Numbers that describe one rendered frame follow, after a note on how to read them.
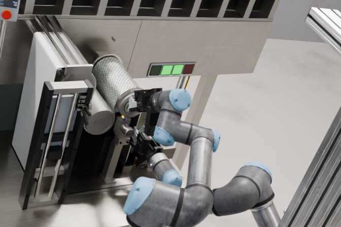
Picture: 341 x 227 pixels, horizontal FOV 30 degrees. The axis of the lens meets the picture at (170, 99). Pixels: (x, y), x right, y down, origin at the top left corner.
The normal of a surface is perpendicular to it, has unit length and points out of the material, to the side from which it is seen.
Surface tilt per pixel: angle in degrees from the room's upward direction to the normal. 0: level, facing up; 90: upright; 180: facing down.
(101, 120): 90
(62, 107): 90
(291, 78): 0
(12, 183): 0
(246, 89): 0
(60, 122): 90
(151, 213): 78
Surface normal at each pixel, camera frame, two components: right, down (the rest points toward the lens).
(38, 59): -0.84, 0.06
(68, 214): 0.28, -0.81
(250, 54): 0.47, 0.58
